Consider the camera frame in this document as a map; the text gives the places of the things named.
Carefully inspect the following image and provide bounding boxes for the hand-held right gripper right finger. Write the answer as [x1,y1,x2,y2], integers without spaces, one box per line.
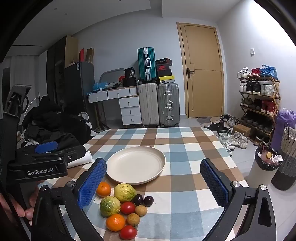
[200,159,277,241]

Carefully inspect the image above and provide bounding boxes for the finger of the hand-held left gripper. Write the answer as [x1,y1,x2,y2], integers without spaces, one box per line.
[15,141,86,164]

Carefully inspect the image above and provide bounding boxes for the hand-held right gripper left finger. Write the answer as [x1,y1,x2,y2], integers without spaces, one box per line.
[31,158,107,241]

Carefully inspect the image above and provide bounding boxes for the orange mandarin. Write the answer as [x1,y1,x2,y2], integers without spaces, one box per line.
[106,214,126,232]
[96,182,112,198]

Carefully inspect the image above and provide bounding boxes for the small green guava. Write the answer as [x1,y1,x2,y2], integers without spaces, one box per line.
[100,196,121,217]

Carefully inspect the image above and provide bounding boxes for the large yellow-green guava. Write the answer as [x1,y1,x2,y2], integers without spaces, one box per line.
[114,183,136,203]

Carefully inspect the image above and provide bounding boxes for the red tomato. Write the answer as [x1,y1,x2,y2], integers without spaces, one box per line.
[119,225,138,240]
[120,202,136,215]

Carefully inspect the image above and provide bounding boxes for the cream round plate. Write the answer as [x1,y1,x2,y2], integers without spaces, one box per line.
[106,146,166,185]

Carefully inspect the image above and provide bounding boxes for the person's left hand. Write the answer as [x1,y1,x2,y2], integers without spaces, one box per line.
[0,183,40,220]

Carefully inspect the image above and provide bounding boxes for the white paper roll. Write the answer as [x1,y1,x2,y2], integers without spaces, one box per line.
[67,151,93,168]

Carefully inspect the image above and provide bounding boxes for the black clothing pile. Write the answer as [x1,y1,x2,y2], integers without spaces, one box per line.
[22,96,93,151]

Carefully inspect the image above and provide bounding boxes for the white trash bin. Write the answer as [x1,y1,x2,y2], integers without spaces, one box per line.
[247,146,284,189]

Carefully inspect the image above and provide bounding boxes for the scattered loose shoes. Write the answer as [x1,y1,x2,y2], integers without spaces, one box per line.
[203,113,249,156]

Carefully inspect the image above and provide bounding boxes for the small cardboard box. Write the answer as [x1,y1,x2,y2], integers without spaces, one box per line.
[232,124,251,138]

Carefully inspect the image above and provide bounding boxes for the grey door mat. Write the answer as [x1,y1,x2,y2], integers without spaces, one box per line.
[196,116,220,127]

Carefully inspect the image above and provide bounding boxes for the dark grey refrigerator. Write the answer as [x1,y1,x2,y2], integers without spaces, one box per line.
[64,61,97,130]

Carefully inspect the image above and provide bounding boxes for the woven laundry basket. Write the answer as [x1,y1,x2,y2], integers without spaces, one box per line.
[271,122,296,191]

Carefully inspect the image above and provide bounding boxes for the tall dark cabinet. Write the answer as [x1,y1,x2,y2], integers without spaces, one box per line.
[46,35,67,105]

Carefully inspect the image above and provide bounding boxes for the blue plastic bag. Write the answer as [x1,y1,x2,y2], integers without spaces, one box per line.
[92,82,108,91]

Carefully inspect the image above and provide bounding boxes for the white drawer desk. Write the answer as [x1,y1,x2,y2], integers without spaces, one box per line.
[87,86,142,127]

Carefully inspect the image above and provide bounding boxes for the purple gift bag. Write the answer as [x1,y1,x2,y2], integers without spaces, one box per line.
[270,108,296,151]

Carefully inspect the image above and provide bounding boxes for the wooden door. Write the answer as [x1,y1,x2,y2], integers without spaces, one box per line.
[176,22,225,118]

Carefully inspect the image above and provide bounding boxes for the grey suitcase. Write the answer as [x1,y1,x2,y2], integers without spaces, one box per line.
[157,83,180,128]

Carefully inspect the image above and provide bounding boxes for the beige suitcase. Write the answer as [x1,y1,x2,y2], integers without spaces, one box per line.
[138,83,160,128]

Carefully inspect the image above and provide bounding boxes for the large cardboard box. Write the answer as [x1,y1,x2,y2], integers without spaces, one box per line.
[65,36,78,67]

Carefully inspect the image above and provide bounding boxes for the brown paper bag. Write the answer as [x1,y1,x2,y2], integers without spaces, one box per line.
[86,47,95,64]

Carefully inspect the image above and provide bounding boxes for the rows of racked shoes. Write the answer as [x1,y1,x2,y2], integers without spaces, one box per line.
[236,65,279,145]

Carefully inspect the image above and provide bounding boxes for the black bag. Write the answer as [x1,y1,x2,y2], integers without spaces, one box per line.
[122,77,137,87]

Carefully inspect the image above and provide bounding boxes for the wooden shoe rack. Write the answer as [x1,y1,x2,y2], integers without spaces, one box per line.
[238,77,281,146]

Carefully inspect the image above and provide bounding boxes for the yellow and white shoebox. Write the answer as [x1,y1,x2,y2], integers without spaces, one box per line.
[158,75,174,84]

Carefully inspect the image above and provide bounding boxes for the teal suitcase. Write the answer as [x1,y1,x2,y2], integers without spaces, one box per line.
[137,47,156,81]

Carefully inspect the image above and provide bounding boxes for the white cable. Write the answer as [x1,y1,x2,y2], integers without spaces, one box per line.
[24,97,41,116]

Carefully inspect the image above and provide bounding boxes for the grey arched frame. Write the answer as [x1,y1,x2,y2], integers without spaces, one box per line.
[100,68,126,90]

